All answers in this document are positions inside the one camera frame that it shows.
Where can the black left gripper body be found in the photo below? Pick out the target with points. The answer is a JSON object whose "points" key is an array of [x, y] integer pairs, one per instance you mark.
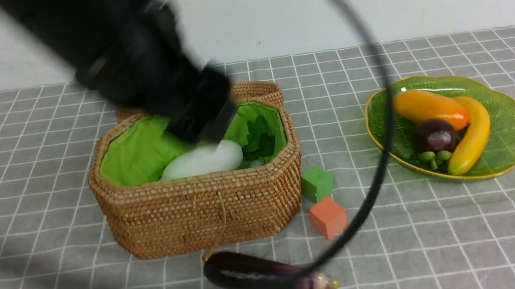
{"points": [[145, 68]]}

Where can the white radish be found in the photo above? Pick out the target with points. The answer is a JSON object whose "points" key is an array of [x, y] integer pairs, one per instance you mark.
{"points": [[207, 159]]}

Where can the purple eggplant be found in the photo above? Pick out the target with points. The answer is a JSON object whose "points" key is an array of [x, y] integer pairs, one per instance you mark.
{"points": [[232, 270]]}

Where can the orange yellow mango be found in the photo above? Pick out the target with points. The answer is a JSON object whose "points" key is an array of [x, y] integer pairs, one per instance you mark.
{"points": [[419, 105]]}

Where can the dark purple mangosteen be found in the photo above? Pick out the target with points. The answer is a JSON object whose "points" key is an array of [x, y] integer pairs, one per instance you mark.
{"points": [[434, 141]]}

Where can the yellow banana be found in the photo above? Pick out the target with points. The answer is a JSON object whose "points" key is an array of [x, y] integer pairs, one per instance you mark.
{"points": [[472, 145]]}

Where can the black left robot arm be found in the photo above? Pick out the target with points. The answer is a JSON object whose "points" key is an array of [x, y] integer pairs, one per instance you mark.
{"points": [[76, 31]]}

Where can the woven wicker basket green lining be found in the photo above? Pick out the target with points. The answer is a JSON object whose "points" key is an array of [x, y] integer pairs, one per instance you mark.
{"points": [[154, 218]]}

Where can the woven wicker basket lid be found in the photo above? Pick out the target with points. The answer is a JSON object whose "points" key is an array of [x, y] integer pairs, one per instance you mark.
{"points": [[267, 91]]}

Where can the green leafy vegetable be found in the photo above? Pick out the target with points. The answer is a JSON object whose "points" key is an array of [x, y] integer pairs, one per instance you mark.
{"points": [[260, 147]]}

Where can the green foam cube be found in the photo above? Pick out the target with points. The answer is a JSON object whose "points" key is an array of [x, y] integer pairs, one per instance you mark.
{"points": [[317, 184]]}

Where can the orange foam cube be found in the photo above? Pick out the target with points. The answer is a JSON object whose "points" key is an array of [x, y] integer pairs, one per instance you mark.
{"points": [[328, 218]]}

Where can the green glass leaf plate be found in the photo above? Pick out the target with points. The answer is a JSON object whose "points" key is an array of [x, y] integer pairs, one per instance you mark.
{"points": [[499, 154]]}

